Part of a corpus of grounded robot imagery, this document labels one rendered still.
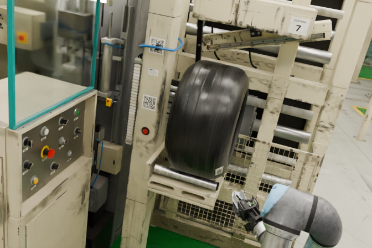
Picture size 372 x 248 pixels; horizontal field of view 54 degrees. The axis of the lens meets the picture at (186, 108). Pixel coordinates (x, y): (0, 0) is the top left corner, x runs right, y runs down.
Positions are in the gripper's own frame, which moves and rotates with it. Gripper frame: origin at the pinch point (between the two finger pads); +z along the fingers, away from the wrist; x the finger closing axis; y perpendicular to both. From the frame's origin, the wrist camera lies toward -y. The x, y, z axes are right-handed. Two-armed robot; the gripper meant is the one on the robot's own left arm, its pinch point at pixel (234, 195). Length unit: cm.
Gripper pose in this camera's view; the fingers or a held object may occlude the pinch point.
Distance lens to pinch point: 165.3
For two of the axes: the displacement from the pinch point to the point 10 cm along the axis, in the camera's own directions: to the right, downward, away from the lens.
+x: -9.1, 3.1, -2.6
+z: -3.9, -5.1, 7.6
